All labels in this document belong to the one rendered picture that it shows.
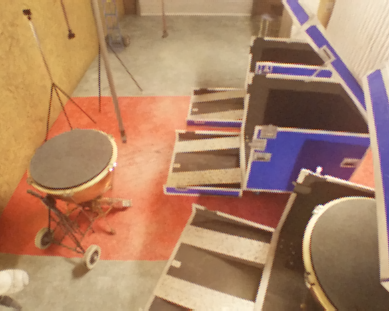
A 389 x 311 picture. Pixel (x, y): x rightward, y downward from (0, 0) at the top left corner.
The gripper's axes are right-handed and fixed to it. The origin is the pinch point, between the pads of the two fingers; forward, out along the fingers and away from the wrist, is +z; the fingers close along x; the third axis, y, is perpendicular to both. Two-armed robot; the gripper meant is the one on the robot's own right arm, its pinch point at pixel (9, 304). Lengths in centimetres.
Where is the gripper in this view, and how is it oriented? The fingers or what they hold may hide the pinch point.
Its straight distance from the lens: 195.4
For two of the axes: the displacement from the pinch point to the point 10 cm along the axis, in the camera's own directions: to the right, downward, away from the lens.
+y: -1.6, 7.0, -7.0
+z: 0.0, 7.0, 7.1
